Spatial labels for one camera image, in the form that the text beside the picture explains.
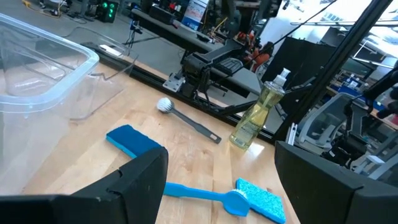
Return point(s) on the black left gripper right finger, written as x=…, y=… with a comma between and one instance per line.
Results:
x=317, y=193

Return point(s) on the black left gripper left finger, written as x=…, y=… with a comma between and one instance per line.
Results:
x=133, y=193

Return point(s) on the grey workbench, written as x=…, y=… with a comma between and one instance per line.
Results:
x=174, y=31

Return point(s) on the clear yellow-green soap bottle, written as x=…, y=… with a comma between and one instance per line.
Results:
x=255, y=121

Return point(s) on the black device green lights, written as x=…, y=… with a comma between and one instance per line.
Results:
x=107, y=9

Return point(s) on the small black tripod stand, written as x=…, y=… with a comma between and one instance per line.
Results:
x=135, y=29

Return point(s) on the grey dish brush white bristles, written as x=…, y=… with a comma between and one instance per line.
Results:
x=189, y=119

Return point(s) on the grey office chair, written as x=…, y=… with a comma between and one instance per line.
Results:
x=323, y=118

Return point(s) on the blue white carton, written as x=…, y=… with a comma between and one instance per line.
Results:
x=194, y=14

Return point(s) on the deep clear plastic tub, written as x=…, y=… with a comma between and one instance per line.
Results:
x=46, y=77

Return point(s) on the shallow clear plastic tray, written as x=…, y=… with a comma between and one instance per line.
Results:
x=102, y=77

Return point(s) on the blue dish brush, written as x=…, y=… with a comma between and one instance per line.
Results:
x=202, y=193

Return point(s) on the blue kitchen sponge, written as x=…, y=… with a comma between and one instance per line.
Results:
x=264, y=202
x=130, y=140

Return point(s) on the person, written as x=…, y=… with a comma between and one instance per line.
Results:
x=262, y=57

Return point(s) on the black background robot arm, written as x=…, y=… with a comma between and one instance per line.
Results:
x=385, y=90

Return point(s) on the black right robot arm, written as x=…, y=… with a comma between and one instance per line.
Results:
x=199, y=68

